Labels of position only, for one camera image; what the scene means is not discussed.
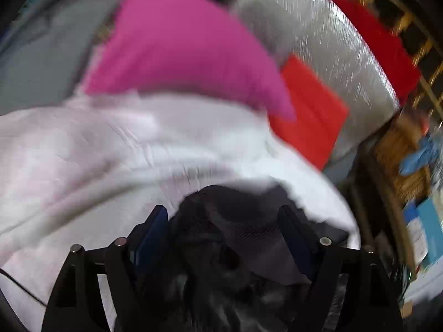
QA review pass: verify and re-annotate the red pillow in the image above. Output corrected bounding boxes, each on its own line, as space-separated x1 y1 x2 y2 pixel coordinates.
269 55 349 170

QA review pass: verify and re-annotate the grey blazer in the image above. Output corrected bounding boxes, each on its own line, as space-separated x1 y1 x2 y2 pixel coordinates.
1 0 120 114

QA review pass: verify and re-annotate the light blue shoe box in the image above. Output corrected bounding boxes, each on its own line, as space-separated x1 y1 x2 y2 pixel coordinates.
403 198 442 271

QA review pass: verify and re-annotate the magenta pillow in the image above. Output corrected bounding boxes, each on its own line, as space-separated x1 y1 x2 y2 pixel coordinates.
86 0 295 119

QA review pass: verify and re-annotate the wicker basket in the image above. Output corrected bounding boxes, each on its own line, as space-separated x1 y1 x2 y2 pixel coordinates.
373 112 430 205

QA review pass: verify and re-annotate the wooden side table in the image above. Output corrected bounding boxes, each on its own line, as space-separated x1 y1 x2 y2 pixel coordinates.
345 146 419 281

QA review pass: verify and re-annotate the black quilted jacket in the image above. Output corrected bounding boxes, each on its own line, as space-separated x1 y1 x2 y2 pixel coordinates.
113 184 349 332

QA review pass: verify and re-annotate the wooden stair railing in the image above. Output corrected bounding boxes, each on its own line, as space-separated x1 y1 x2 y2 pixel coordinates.
359 0 442 118

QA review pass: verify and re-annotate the red blanket on board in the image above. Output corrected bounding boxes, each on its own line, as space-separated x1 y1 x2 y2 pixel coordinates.
332 0 421 106

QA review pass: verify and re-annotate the blue cloth in basket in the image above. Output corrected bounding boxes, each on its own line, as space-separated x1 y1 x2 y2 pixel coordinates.
399 136 440 176

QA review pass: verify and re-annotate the white bed blanket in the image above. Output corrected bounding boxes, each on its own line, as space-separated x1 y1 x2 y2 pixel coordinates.
1 92 360 331

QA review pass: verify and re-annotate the silver foil insulation board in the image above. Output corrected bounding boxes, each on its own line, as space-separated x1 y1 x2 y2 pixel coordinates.
227 0 400 162

